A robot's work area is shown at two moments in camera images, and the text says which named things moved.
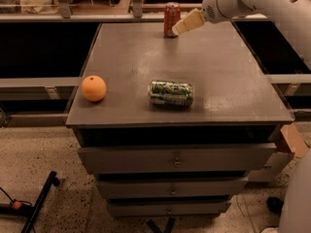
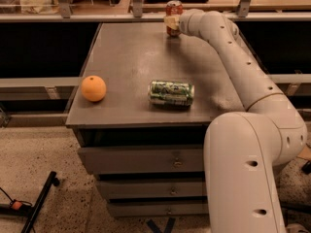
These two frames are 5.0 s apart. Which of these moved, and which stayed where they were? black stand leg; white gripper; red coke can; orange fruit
Moved: white gripper
Stayed: red coke can; black stand leg; orange fruit
